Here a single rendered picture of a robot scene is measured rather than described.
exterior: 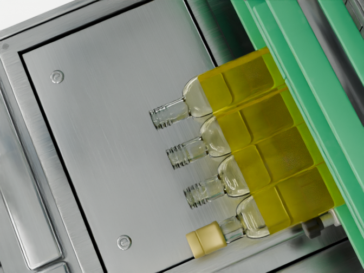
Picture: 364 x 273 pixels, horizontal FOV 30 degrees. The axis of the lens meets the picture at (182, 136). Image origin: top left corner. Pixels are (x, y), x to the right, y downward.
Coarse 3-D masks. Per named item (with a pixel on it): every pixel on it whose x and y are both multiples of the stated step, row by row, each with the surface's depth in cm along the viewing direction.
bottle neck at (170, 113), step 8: (168, 104) 90; (176, 104) 90; (184, 104) 90; (152, 112) 90; (160, 112) 90; (168, 112) 90; (176, 112) 90; (184, 112) 90; (152, 120) 90; (160, 120) 90; (168, 120) 90; (176, 120) 90; (160, 128) 91
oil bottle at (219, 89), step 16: (224, 64) 90; (240, 64) 90; (256, 64) 89; (272, 64) 89; (192, 80) 90; (208, 80) 89; (224, 80) 89; (240, 80) 89; (256, 80) 89; (272, 80) 89; (192, 96) 89; (208, 96) 89; (224, 96) 89; (240, 96) 89; (192, 112) 89; (208, 112) 89
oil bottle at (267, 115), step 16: (256, 96) 89; (272, 96) 88; (288, 96) 88; (224, 112) 88; (240, 112) 88; (256, 112) 88; (272, 112) 88; (288, 112) 88; (208, 128) 88; (224, 128) 88; (240, 128) 88; (256, 128) 88; (272, 128) 87; (288, 128) 88; (208, 144) 88; (224, 144) 87; (240, 144) 87
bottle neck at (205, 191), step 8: (216, 176) 88; (200, 184) 88; (208, 184) 87; (216, 184) 87; (184, 192) 87; (192, 192) 87; (200, 192) 87; (208, 192) 87; (216, 192) 87; (192, 200) 87; (200, 200) 87; (208, 200) 88; (192, 208) 88
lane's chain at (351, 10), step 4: (344, 0) 80; (348, 0) 80; (344, 4) 81; (348, 4) 80; (348, 8) 80; (352, 8) 79; (352, 12) 80; (352, 16) 80; (356, 16) 79; (356, 20) 79; (356, 24) 80; (360, 24) 79; (360, 28) 79; (360, 32) 80
